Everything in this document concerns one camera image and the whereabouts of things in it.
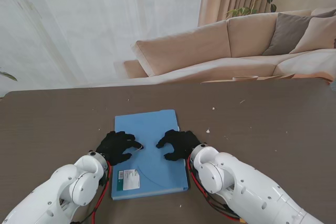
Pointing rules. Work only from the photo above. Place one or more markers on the dark green plant leaf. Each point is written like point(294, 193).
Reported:
point(9, 75)

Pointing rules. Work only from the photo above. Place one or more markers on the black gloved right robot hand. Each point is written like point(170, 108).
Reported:
point(183, 142)

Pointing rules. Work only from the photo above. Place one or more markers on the beige fabric sofa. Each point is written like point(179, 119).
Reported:
point(183, 48)

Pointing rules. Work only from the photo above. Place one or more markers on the brown cardboard sheet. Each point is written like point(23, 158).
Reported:
point(274, 76)

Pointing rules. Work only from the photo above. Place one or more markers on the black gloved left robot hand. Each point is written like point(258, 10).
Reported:
point(115, 145)

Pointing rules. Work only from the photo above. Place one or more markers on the grey sofa cushion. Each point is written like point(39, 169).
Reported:
point(287, 32)

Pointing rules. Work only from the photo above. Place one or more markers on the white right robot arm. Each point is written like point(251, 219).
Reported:
point(249, 184)

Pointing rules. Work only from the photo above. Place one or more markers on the beige sofa cushion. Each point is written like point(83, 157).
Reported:
point(316, 35)

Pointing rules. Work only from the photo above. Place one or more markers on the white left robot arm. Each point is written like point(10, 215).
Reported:
point(65, 190)

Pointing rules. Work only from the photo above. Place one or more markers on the blue plastic file folder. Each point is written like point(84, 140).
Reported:
point(157, 171)

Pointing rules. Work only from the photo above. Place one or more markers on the white sheer curtain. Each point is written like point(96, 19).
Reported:
point(92, 24)

